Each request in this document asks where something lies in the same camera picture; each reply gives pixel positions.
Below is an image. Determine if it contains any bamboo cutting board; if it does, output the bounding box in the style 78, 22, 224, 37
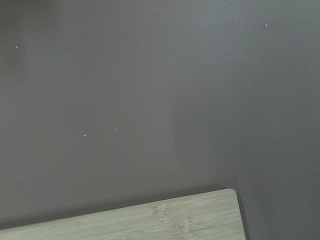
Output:
0, 188, 246, 240

